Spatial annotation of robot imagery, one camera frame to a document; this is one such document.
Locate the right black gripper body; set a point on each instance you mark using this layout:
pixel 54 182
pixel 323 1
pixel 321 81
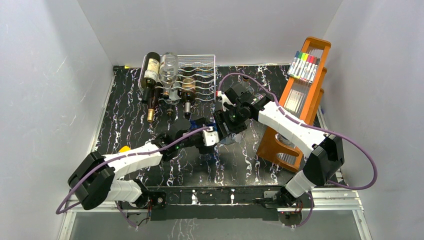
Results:
pixel 234 120

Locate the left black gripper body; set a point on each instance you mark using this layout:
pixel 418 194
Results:
pixel 208 150

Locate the blue square glass bottle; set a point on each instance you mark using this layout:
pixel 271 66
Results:
pixel 202 122

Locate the clear ribbed glass bottle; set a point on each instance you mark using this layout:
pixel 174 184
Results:
pixel 248 89

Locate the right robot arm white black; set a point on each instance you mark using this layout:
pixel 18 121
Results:
pixel 324 152

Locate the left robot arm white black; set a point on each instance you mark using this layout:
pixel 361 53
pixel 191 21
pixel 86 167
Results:
pixel 99 177

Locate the brown lower rack bottle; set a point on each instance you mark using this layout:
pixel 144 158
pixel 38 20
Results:
pixel 188 91

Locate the orange wooden rack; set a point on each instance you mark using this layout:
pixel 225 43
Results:
pixel 302 99

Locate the clear round glass bottle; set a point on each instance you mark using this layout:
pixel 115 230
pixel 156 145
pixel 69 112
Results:
pixel 168 72

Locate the dark wine bottle gold cap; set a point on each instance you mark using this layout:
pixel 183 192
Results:
pixel 149 77

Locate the yellow grey small block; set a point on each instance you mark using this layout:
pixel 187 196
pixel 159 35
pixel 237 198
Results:
pixel 124 149

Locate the pack of coloured markers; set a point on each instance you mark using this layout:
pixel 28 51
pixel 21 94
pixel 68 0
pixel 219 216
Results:
pixel 304 67

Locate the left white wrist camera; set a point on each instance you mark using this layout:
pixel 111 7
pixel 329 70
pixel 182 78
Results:
pixel 210 136

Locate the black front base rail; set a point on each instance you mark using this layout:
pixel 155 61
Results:
pixel 212 200

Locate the white wire wine rack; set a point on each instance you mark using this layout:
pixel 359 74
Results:
pixel 205 74

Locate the aluminium frame rail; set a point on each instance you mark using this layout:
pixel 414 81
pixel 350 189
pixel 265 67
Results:
pixel 331 196

